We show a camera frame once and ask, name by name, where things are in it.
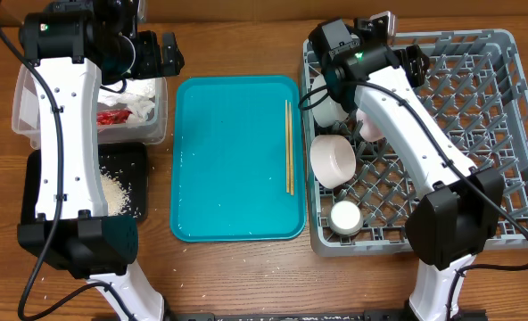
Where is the large pink plate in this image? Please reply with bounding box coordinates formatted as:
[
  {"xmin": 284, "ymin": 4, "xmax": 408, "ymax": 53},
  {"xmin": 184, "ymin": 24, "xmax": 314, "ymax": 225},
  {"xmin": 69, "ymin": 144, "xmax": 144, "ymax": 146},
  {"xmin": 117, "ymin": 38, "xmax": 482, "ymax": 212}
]
[{"xmin": 356, "ymin": 109, "xmax": 384, "ymax": 143}]

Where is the grey bowl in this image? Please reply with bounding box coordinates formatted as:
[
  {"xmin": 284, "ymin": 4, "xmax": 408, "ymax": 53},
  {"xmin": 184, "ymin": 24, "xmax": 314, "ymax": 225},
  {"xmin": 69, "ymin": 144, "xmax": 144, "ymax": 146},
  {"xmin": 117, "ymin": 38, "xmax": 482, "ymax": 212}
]
[{"xmin": 309, "ymin": 75, "xmax": 349, "ymax": 128}]

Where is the small pink bowl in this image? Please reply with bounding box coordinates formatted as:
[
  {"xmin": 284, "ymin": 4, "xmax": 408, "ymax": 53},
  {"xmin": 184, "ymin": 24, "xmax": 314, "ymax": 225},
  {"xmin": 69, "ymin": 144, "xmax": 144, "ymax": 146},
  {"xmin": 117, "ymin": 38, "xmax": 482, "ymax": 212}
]
[{"xmin": 309, "ymin": 135, "xmax": 357, "ymax": 189}]

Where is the wooden chopstick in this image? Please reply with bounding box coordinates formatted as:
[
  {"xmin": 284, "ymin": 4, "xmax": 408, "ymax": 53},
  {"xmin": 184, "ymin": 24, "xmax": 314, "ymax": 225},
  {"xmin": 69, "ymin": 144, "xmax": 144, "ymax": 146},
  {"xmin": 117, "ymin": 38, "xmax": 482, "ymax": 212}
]
[
  {"xmin": 285, "ymin": 100, "xmax": 291, "ymax": 193},
  {"xmin": 287, "ymin": 102, "xmax": 295, "ymax": 196}
]

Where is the white cup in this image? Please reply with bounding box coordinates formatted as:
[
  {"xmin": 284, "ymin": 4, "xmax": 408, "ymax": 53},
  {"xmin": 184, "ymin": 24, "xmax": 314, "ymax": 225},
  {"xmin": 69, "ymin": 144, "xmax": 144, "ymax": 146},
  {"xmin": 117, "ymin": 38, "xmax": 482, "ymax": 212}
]
[{"xmin": 327, "ymin": 201, "xmax": 363, "ymax": 236}]

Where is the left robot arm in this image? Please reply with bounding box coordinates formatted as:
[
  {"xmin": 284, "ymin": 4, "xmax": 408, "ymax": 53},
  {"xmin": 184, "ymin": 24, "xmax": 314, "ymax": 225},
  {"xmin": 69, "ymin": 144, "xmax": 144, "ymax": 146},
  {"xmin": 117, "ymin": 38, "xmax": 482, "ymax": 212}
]
[{"xmin": 10, "ymin": 1, "xmax": 185, "ymax": 320}]

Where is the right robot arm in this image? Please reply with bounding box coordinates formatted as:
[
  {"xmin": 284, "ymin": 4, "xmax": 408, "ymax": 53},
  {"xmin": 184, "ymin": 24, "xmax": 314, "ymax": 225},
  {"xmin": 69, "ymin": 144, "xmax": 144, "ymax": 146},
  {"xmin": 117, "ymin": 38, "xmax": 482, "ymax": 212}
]
[{"xmin": 298, "ymin": 12, "xmax": 507, "ymax": 320}]

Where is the grey dishwasher rack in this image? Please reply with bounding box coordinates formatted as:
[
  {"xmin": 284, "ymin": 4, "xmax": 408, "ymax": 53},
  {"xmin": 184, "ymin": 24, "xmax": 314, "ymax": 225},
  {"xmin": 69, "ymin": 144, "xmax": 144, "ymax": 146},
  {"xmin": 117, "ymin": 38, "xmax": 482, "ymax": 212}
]
[{"xmin": 303, "ymin": 29, "xmax": 528, "ymax": 257}]

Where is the crumpled white tissue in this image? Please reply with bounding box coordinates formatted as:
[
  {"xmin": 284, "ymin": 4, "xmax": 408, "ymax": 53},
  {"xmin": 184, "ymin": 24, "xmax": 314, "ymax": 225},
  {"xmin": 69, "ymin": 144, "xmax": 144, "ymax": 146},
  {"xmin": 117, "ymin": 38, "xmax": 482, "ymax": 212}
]
[{"xmin": 98, "ymin": 78, "xmax": 156, "ymax": 122}]

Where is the clear plastic bin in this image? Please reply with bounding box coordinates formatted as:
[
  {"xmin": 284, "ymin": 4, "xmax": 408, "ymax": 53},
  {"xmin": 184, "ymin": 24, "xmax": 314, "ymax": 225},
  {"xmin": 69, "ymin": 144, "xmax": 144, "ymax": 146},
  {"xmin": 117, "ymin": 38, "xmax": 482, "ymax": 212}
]
[{"xmin": 12, "ymin": 67, "xmax": 168, "ymax": 149}]

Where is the red wrapper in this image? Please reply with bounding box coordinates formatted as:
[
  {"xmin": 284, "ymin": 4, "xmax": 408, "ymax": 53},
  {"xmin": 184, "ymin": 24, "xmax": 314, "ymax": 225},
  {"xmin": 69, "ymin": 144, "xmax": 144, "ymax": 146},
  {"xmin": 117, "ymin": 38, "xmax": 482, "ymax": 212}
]
[{"xmin": 96, "ymin": 109, "xmax": 132, "ymax": 126}]

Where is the black tray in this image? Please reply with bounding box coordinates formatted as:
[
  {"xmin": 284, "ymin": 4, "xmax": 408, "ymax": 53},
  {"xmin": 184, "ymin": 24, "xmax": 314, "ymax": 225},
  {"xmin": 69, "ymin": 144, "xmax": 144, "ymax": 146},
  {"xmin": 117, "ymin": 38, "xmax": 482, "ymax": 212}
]
[{"xmin": 21, "ymin": 143, "xmax": 149, "ymax": 224}]

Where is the teal plastic tray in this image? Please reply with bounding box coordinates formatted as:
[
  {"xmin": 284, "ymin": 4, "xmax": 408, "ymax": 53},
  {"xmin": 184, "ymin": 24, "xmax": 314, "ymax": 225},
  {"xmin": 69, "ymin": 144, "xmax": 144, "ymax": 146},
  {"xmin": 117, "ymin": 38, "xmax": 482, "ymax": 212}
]
[{"xmin": 169, "ymin": 76, "xmax": 307, "ymax": 243}]

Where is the pile of rice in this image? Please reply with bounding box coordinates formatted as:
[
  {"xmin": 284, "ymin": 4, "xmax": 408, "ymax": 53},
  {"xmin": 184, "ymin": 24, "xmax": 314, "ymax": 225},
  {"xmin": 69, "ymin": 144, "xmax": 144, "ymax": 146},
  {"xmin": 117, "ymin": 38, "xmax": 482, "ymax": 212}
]
[{"xmin": 100, "ymin": 174, "xmax": 129, "ymax": 216}]

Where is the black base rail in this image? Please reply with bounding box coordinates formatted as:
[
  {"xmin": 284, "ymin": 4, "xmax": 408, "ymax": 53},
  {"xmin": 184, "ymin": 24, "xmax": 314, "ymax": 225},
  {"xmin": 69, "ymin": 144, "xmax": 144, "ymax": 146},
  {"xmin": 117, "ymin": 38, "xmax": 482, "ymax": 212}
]
[{"xmin": 92, "ymin": 307, "xmax": 488, "ymax": 321}]

